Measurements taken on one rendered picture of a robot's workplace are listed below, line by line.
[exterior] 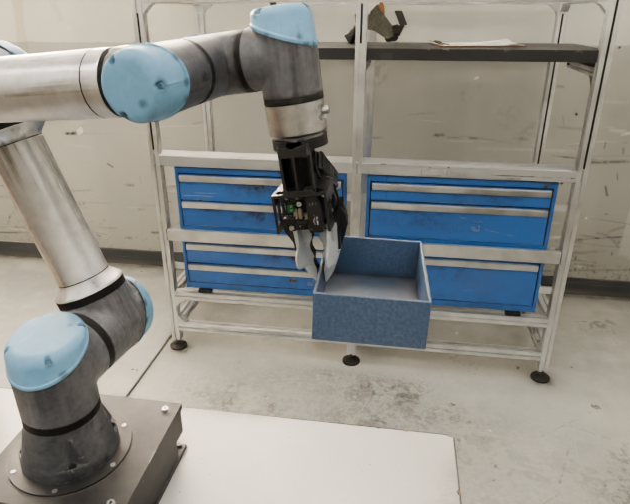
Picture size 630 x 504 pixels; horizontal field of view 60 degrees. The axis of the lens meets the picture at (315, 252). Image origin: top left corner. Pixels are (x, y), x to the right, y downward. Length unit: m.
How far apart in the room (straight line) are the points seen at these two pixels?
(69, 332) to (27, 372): 0.08
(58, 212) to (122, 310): 0.19
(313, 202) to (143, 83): 0.24
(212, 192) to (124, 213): 1.31
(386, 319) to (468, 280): 1.66
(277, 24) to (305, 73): 0.06
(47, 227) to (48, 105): 0.31
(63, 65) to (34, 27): 2.90
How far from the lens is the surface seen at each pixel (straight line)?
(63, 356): 0.87
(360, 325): 0.72
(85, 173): 3.60
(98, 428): 0.97
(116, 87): 0.60
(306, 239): 0.77
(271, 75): 0.68
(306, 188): 0.69
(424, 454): 1.13
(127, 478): 0.97
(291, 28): 0.67
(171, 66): 0.59
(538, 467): 2.21
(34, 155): 0.95
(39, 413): 0.93
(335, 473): 1.07
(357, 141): 2.15
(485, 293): 2.39
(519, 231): 2.30
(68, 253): 0.96
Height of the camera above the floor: 1.47
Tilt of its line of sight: 24 degrees down
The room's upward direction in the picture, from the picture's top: straight up
